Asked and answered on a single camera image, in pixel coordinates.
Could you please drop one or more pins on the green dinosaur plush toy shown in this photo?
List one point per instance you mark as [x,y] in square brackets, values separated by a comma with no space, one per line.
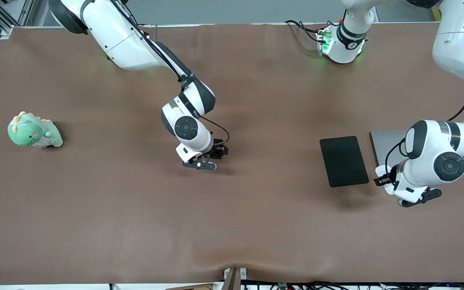
[30,131]

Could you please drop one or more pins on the black mouse pad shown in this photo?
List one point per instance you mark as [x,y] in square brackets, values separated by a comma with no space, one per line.
[344,161]

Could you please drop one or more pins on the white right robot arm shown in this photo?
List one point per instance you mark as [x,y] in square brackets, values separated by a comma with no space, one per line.
[115,32]

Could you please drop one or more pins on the brown table mat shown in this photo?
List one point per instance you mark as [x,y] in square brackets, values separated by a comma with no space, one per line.
[135,221]

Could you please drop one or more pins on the upright aluminium frame profile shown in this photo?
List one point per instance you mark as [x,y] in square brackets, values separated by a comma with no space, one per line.
[25,12]

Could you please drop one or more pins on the small green circuit board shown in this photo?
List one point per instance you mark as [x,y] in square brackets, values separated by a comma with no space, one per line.
[282,286]

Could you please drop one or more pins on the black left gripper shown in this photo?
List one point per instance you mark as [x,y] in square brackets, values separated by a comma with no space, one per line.
[392,173]

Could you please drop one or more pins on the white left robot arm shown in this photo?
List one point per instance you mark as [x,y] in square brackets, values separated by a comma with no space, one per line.
[457,40]

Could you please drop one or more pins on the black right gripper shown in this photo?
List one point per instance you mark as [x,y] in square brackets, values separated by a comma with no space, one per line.
[216,149]

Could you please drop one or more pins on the brown stand pole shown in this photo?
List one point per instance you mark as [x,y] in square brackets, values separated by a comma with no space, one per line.
[233,282]

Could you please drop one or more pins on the grey metal bracket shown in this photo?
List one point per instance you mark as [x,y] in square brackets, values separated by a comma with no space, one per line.
[243,274]

